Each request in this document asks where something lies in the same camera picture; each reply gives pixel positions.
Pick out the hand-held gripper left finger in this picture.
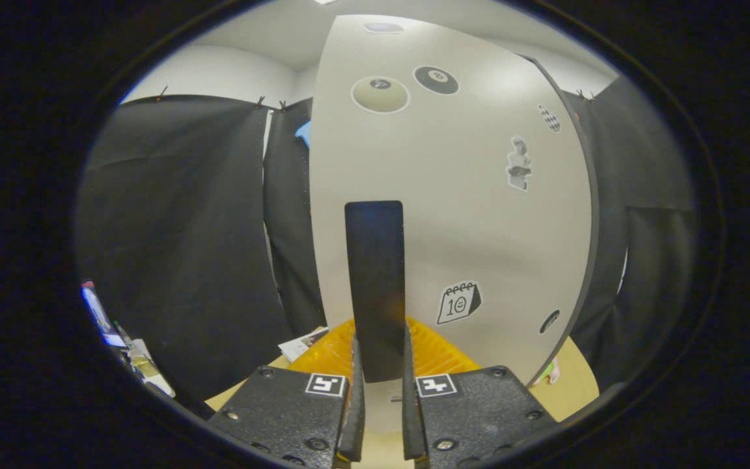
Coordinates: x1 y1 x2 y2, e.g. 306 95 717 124
209 318 367 469

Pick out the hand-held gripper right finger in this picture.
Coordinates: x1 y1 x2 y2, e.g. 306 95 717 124
402 316 558 469

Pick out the black door handle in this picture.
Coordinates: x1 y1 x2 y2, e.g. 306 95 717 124
344 200 407 384

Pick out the white shoe cabinet door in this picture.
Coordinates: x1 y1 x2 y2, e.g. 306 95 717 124
309 14 596 434

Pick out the pink and green plush toy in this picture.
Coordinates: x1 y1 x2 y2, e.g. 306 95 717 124
531 360 561 386

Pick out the yellowish small box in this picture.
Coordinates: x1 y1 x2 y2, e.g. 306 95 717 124
115 322 175 398

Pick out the black backdrop cloth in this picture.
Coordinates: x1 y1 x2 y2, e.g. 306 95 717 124
79 75 698 401

